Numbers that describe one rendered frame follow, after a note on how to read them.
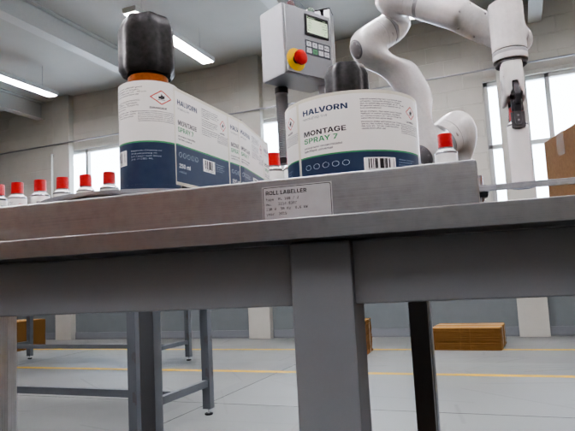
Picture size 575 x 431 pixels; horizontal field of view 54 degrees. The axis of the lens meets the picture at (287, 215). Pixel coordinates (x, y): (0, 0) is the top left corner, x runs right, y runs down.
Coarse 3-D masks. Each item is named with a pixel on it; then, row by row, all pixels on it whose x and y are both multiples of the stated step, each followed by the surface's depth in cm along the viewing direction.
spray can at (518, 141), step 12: (516, 132) 139; (528, 132) 139; (516, 144) 139; (528, 144) 139; (516, 156) 139; (528, 156) 138; (516, 168) 139; (528, 168) 138; (516, 180) 139; (528, 180) 137
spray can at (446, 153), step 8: (440, 136) 131; (448, 136) 130; (440, 144) 131; (448, 144) 130; (440, 152) 130; (448, 152) 129; (456, 152) 130; (440, 160) 130; (448, 160) 129; (456, 160) 129
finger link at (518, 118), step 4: (520, 100) 136; (516, 104) 137; (520, 104) 137; (516, 108) 138; (520, 108) 138; (512, 112) 139; (516, 112) 138; (520, 112) 138; (524, 112) 138; (512, 116) 139; (516, 116) 138; (520, 116) 138; (524, 116) 138; (512, 120) 139; (516, 120) 138; (520, 120) 138; (524, 120) 138; (512, 124) 139; (516, 124) 138; (520, 124) 138; (524, 124) 138
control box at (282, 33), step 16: (272, 16) 148; (288, 16) 145; (304, 16) 149; (320, 16) 153; (272, 32) 148; (288, 32) 145; (304, 32) 148; (272, 48) 147; (288, 48) 144; (304, 48) 148; (272, 64) 147; (288, 64) 144; (304, 64) 147; (320, 64) 151; (272, 80) 148; (288, 80) 149; (304, 80) 150; (320, 80) 151
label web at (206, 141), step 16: (176, 96) 85; (192, 96) 89; (176, 112) 84; (192, 112) 88; (208, 112) 93; (224, 112) 99; (176, 128) 84; (192, 128) 88; (208, 128) 93; (224, 128) 98; (176, 144) 84; (192, 144) 88; (208, 144) 92; (224, 144) 98; (176, 160) 83; (192, 160) 87; (208, 160) 92; (224, 160) 97; (176, 176) 83; (192, 176) 87; (208, 176) 91; (224, 176) 97
